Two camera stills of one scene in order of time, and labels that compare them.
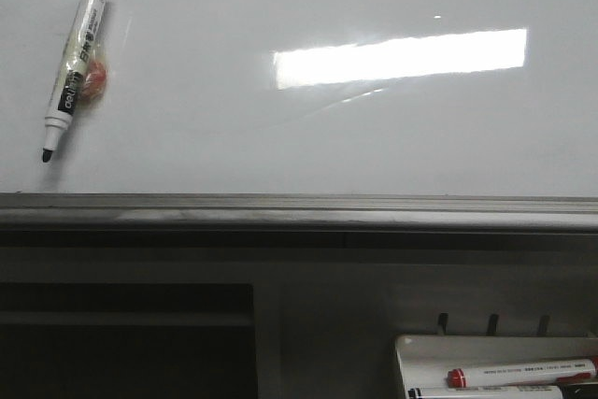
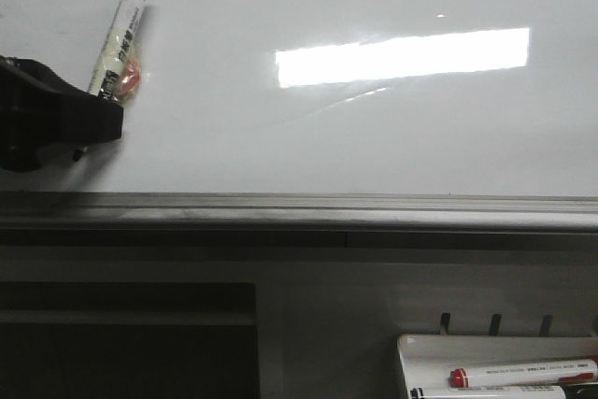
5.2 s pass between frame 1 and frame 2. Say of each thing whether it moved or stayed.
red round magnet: moved
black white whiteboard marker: moved
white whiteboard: stayed
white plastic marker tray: stayed
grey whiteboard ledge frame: stayed
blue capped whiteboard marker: stayed
